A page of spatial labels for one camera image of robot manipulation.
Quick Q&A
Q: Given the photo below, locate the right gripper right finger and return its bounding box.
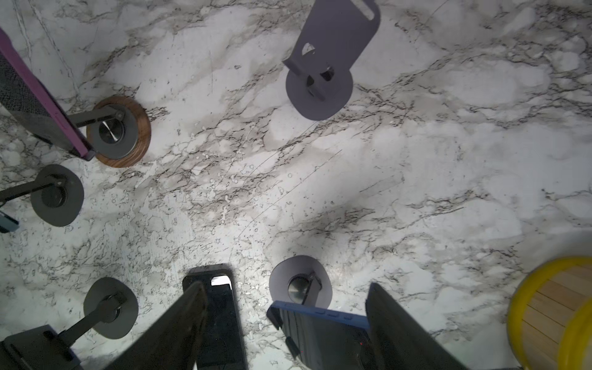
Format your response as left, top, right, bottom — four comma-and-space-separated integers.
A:
365, 283, 465, 370

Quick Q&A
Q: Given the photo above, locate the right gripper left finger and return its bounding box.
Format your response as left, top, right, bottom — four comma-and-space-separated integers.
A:
106, 282, 208, 369

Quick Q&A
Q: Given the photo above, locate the blue case phone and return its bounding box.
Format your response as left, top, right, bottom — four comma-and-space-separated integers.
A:
267, 301, 378, 369

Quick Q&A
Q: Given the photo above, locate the front left grey stand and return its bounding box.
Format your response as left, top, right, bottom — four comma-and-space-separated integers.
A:
1, 277, 139, 369

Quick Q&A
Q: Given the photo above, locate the front right purple stand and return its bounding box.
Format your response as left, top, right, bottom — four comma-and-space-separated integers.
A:
269, 255, 332, 308

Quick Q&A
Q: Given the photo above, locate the left grey phone stand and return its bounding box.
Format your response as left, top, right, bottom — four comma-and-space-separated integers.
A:
1, 164, 84, 227

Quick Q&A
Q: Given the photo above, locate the wooden base phone stand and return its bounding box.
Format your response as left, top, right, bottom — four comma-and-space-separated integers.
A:
68, 96, 152, 168

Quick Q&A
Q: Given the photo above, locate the middle purple phone stand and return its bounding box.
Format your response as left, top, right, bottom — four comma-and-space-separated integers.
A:
284, 0, 381, 121

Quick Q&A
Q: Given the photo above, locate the purple case phone wooden stand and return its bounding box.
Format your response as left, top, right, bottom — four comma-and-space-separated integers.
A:
1, 32, 96, 160

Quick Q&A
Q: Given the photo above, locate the yellow bamboo steamer basket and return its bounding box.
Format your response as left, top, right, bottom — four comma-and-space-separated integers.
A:
507, 256, 591, 370

